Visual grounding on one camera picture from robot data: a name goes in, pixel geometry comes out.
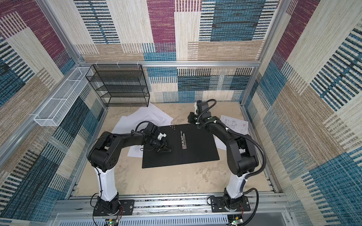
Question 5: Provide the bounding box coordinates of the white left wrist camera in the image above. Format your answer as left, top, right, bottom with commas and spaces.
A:
143, 122, 167, 140

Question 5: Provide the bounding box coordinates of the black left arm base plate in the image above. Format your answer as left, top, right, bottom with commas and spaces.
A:
93, 199, 135, 217

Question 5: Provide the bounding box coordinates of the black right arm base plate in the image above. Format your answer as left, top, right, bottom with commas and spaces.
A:
206, 195, 251, 212

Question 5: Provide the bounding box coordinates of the black wire mesh file rack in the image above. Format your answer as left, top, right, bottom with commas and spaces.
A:
85, 64, 150, 107

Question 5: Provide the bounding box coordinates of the aluminium front rail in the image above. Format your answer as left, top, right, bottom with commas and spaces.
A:
49, 192, 291, 220

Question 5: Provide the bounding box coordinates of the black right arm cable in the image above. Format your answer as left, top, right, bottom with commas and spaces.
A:
197, 98, 267, 226

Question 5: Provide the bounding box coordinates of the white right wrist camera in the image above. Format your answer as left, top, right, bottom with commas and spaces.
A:
195, 100, 211, 117

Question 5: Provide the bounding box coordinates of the white text paper sheet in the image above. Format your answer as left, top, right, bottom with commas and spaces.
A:
112, 116, 142, 134
127, 103, 173, 126

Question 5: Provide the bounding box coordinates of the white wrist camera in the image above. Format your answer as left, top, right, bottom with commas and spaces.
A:
143, 122, 167, 140
195, 100, 211, 117

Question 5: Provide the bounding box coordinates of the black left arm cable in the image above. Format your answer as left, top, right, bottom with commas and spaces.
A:
90, 121, 155, 207

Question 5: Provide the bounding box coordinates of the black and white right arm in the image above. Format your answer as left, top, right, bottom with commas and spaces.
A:
188, 112, 259, 200

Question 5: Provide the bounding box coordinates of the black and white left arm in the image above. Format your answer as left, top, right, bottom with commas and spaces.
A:
87, 131, 171, 210

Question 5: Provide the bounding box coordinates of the white technical drawing sheet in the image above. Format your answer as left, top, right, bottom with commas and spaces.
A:
215, 115, 249, 150

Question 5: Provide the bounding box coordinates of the white text paper back sheet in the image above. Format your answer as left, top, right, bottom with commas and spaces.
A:
127, 103, 173, 126

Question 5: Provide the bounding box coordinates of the white text paper middle sheet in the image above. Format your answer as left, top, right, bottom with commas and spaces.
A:
112, 116, 142, 134

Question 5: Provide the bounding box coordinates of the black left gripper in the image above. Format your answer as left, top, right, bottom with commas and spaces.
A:
149, 137, 173, 153

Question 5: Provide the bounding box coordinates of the white wire mesh tray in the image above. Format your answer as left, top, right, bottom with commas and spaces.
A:
34, 67, 89, 127

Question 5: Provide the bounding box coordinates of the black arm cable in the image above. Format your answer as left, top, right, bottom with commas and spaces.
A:
197, 98, 267, 226
90, 121, 155, 207

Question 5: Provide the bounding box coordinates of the red and black ring binder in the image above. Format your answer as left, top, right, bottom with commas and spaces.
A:
142, 124, 220, 169

